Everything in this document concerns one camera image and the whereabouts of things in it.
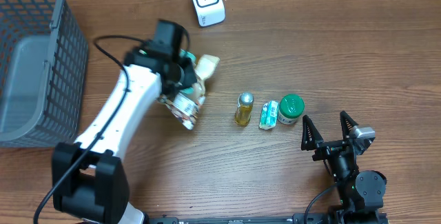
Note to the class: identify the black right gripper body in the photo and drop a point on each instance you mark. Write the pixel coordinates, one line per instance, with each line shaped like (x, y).
(333, 148)

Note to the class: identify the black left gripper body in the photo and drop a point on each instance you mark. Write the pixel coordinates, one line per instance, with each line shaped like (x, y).
(186, 77)

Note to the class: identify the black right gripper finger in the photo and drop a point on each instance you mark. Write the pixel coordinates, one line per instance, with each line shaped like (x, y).
(311, 138)
(348, 126)

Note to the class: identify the green lid white jar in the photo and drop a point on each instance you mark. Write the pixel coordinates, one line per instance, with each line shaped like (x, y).
(290, 109)

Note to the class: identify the teal white tissue packet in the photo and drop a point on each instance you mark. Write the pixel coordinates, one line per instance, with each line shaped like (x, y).
(269, 114)

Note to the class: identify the yellow liquid bottle silver cap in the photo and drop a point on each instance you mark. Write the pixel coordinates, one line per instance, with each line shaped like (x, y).
(244, 108)

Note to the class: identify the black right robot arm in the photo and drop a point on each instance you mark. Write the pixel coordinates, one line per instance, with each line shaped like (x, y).
(361, 193)

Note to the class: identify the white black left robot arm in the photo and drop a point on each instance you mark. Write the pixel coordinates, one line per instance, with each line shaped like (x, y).
(88, 178)

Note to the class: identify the white barcode scanner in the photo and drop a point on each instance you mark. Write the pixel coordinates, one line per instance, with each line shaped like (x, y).
(209, 12)

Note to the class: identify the grey plastic mesh basket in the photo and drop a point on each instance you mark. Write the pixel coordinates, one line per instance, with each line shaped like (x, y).
(44, 58)

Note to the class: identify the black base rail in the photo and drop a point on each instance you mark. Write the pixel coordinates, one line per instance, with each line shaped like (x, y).
(295, 219)

